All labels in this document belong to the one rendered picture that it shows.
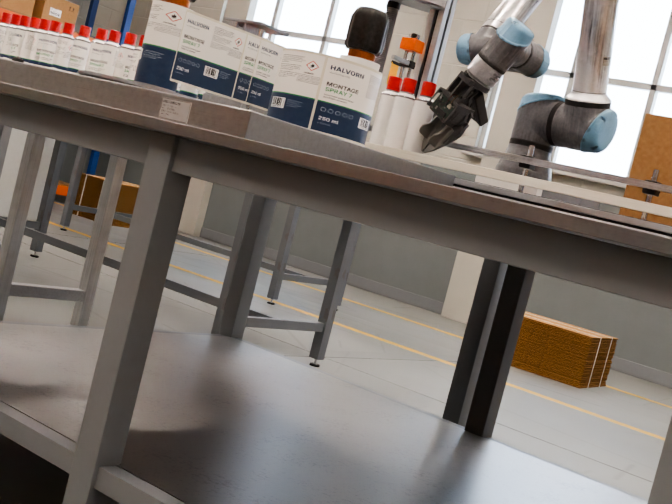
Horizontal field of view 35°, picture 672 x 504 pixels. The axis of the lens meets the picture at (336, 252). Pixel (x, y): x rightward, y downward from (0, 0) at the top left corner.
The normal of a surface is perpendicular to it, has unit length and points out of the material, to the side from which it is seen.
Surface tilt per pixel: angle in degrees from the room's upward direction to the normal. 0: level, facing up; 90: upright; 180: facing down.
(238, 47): 90
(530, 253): 90
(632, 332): 90
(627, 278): 90
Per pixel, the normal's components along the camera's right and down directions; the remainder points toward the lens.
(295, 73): -0.55, -0.09
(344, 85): 0.36, 0.15
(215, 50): 0.69, 0.22
